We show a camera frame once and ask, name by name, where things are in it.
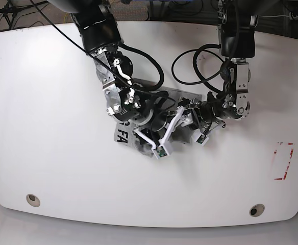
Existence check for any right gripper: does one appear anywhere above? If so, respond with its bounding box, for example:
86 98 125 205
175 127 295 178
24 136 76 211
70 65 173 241
132 106 192 155

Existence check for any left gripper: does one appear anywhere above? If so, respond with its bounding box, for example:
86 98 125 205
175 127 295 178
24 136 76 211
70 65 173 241
178 97 226 136

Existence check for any grey T-shirt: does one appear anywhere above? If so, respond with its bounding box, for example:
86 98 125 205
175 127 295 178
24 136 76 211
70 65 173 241
114 86 202 159

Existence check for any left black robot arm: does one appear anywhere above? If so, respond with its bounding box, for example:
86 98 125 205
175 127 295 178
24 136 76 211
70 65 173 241
183 1 276 144

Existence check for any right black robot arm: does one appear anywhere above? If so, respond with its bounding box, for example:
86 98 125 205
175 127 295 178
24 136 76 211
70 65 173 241
53 1 192 158

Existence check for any red tape marking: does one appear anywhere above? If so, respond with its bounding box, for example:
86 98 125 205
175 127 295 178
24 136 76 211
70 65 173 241
271 142 294 180

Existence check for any black tripod stand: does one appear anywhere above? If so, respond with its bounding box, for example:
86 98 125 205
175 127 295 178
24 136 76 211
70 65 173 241
0 0 50 29

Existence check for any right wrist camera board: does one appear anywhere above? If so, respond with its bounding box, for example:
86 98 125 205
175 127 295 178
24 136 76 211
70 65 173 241
152 142 173 159

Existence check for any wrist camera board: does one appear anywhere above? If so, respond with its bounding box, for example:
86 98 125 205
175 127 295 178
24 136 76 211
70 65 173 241
192 132 210 146
152 142 173 159

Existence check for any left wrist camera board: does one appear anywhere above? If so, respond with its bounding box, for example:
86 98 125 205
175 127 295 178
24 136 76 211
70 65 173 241
192 132 210 146

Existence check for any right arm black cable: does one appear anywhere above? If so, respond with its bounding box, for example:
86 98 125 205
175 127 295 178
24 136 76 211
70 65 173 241
29 0 177 115

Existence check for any right table cable grommet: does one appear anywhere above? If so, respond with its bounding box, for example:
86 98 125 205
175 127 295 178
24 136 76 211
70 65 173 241
249 204 265 217

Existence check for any table cable grommet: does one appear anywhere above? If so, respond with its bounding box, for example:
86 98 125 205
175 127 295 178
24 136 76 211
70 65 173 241
249 204 265 217
26 194 40 207

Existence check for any left table cable grommet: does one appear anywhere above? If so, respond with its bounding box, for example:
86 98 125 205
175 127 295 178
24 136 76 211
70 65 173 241
26 194 40 207

